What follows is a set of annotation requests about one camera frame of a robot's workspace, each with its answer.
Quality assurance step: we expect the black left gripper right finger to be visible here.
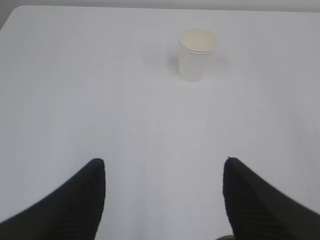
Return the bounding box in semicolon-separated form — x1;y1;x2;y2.
223;157;320;240

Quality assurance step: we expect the white paper cup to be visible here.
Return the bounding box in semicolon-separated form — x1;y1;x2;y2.
178;28;218;83

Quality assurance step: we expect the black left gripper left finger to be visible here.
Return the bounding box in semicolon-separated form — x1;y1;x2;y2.
0;158;106;240

